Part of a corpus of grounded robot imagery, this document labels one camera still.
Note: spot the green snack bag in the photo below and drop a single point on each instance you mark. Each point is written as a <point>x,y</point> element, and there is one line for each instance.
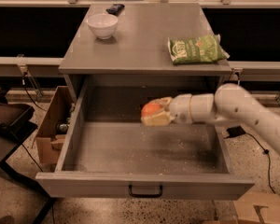
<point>202,49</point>

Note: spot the black side table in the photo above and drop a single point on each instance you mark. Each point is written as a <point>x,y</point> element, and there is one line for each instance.
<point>22,199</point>

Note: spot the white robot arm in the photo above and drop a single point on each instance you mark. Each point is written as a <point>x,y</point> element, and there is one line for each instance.
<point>230,104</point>

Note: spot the orange fruit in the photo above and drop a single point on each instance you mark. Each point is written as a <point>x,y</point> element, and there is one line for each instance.
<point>149,109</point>

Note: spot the dark brown tray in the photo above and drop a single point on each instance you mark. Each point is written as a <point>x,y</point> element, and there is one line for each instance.
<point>13,116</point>

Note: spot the white ceramic bowl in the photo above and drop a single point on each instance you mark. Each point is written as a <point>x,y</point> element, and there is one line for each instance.
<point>103,26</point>

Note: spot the black drawer handle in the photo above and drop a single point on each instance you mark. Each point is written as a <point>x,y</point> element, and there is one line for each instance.
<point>145,192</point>

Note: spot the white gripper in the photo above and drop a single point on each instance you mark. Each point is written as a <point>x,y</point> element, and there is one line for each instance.
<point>181,108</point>

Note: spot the cardboard box bottom right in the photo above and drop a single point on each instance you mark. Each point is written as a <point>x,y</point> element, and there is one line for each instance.
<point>254,208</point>

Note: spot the grey open top drawer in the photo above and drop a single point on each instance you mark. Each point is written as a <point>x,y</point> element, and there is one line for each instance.
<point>107,148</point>

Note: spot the cardboard box left of cabinet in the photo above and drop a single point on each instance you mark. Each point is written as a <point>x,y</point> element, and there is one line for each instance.
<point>49,139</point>

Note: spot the grey cabinet with top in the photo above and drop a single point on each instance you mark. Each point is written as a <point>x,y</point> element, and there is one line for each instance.
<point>139,46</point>

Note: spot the dark blue snack packet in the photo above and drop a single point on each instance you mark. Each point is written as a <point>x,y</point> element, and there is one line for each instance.
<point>115,9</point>

